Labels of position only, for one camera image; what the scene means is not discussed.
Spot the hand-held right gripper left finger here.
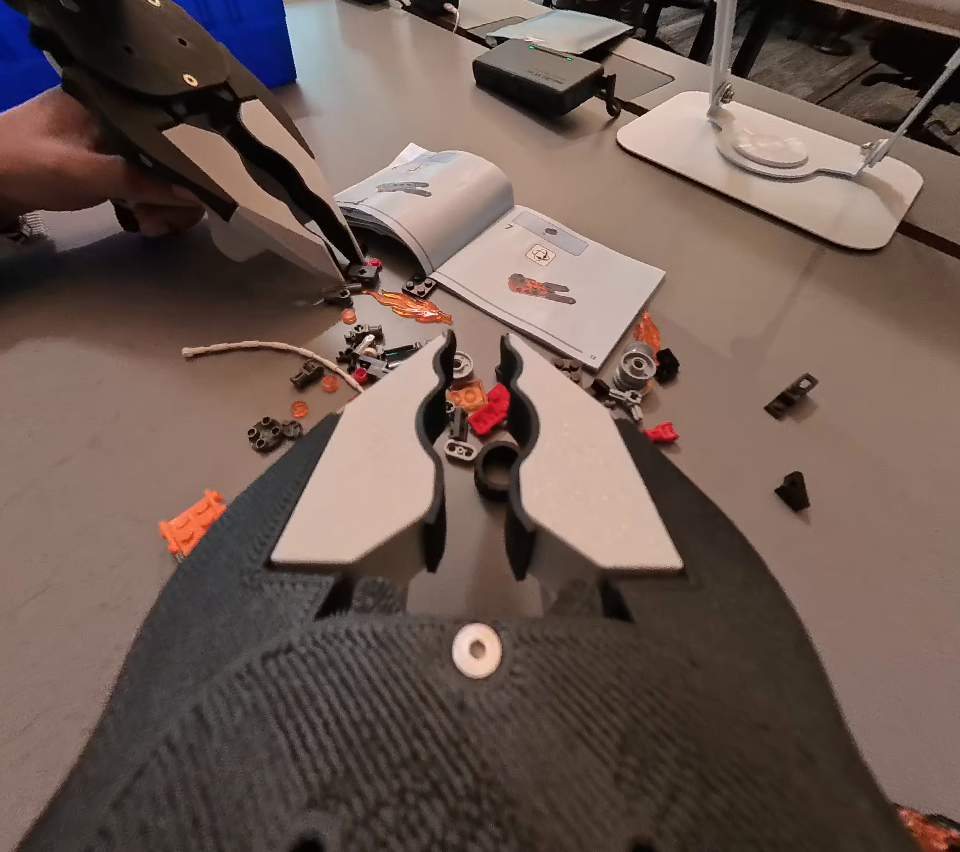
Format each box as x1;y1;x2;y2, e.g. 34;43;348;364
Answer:
268;331;460;607

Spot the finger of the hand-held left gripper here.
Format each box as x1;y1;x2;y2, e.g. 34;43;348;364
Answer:
225;96;369;268
162;121;352;289

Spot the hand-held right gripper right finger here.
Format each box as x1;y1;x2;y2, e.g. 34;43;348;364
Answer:
495;333;687;607

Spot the orange lego brick assembly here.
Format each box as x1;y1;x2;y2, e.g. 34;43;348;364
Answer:
159;490;228;558

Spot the lego instruction booklet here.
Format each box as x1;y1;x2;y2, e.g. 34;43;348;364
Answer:
333;142;667;371

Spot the wide black lego tyre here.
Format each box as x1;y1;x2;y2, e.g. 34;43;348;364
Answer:
474;443;526;502

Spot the pile of lego pieces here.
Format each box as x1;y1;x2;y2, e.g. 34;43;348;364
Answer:
246;256;684;465

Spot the person's left hand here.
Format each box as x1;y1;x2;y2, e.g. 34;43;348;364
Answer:
0;87;207;238

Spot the black power hub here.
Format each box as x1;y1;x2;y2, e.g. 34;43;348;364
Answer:
472;38;606;117

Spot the grey flat pouch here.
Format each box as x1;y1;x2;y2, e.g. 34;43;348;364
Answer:
486;8;637;63

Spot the white desk lamp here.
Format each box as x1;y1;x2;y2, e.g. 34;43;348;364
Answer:
615;0;960;252

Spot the white lego chain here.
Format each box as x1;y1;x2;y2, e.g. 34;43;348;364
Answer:
182;338;366;394

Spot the black lego bracket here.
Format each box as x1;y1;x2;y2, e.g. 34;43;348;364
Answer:
764;373;820;420

